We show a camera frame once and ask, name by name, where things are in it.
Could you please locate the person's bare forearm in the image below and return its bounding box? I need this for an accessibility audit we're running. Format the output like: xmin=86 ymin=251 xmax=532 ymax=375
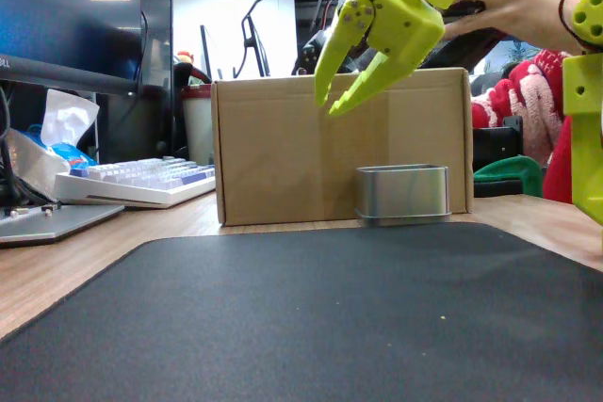
xmin=561 ymin=0 xmax=588 ymax=56

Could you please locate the red white knitted sweater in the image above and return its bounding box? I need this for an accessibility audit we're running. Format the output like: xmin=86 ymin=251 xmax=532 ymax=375
xmin=470 ymin=47 xmax=574 ymax=205

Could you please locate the black leader robot arm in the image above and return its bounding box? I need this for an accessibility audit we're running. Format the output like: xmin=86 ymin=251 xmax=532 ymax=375
xmin=290 ymin=0 xmax=511 ymax=76

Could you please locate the thin black background monitor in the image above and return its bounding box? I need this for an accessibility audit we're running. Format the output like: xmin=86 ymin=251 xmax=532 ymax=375
xmin=199 ymin=24 xmax=222 ymax=84

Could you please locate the brown cardboard box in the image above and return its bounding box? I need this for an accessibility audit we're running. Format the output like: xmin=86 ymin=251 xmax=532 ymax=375
xmin=210 ymin=66 xmax=474 ymax=227

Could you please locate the black Dell monitor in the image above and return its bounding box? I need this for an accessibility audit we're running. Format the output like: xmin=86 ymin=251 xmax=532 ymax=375
xmin=0 ymin=0 xmax=174 ymax=96

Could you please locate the green knitted cloth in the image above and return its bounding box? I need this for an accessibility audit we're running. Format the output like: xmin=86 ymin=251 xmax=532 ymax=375
xmin=472 ymin=154 xmax=545 ymax=199

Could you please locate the black rectangular mouse mat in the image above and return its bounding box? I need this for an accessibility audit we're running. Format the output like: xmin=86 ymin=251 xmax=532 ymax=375
xmin=0 ymin=221 xmax=603 ymax=402

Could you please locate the red black base cable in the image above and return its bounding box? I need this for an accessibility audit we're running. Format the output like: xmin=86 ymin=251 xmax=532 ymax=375
xmin=557 ymin=0 xmax=603 ymax=53

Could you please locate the blue white tissue pack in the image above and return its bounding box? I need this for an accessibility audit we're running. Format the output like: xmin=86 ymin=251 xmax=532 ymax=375
xmin=8 ymin=88 xmax=101 ymax=192

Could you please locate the white bin with red rim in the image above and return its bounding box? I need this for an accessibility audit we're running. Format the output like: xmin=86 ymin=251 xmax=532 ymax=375
xmin=180 ymin=83 xmax=215 ymax=168

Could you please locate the grey monitor stand base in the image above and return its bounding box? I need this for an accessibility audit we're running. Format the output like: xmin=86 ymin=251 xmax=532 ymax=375
xmin=0 ymin=202 xmax=125 ymax=249

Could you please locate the black box device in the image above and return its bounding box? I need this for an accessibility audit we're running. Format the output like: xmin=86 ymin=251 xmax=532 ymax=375
xmin=472 ymin=115 xmax=525 ymax=172

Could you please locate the white purple keyboard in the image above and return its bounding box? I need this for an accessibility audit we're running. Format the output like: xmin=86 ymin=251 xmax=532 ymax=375
xmin=53 ymin=155 xmax=217 ymax=210

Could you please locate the rectangular metal tin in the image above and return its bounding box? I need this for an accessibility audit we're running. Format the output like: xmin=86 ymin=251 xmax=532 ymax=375
xmin=354 ymin=164 xmax=453 ymax=228

